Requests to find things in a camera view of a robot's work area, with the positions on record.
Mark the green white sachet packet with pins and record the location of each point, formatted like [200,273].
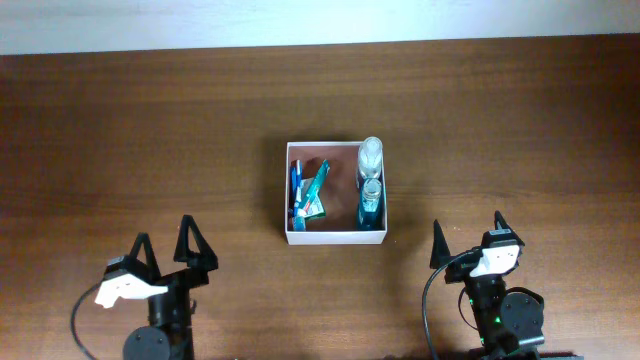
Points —
[316,209]

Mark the white cardboard box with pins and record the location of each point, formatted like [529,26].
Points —
[339,195]

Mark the blue toothbrush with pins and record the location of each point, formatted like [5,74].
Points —
[298,220]

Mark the clear spray bottle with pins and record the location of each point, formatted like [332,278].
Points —
[369,160]

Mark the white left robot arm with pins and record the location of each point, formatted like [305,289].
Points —
[168,334]

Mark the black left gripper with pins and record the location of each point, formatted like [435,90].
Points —
[199,264]

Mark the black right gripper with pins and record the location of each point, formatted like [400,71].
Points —
[461,268]

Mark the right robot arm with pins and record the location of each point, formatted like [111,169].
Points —
[509,321]

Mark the blue liquid bottle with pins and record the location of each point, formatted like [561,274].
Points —
[369,215]

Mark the green toothpaste tube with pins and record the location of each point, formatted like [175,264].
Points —
[314,188]

